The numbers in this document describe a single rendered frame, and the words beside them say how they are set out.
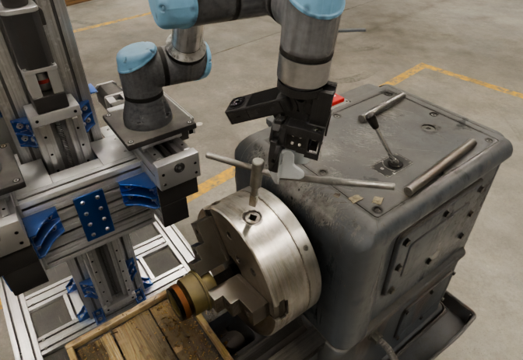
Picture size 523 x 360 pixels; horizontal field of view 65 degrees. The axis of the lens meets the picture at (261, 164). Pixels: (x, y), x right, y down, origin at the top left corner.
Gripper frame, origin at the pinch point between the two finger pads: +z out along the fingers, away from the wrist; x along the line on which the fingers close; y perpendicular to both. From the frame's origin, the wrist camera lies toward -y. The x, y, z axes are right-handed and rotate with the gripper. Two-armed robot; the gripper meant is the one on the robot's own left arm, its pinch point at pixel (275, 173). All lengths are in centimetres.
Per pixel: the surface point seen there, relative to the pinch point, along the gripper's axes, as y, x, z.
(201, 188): -76, 126, 154
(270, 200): -1.5, 5.9, 13.5
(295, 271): 7.8, -5.4, 19.1
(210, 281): -8.7, -9.6, 26.1
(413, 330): 48, 26, 78
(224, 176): -67, 143, 154
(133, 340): -26, -18, 50
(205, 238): -12.5, -3.3, 20.8
